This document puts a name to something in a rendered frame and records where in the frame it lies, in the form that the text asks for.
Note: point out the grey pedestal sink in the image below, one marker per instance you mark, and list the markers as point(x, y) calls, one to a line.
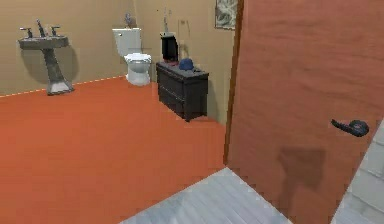
point(50, 60)

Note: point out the grey spray bottle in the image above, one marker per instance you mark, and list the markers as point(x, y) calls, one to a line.
point(128, 20)

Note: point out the black chest of drawers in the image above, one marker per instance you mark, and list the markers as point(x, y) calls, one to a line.
point(181, 90)

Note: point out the white toilet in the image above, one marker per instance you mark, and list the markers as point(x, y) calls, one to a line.
point(135, 56)

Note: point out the reddish brown room door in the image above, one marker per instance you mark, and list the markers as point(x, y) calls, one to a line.
point(300, 100)

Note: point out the grey thin bottle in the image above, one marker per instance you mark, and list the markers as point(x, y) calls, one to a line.
point(165, 24)

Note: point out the framed wall picture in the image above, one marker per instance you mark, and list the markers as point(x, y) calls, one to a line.
point(225, 14)

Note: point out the blue round object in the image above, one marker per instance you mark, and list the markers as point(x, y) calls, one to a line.
point(186, 64)

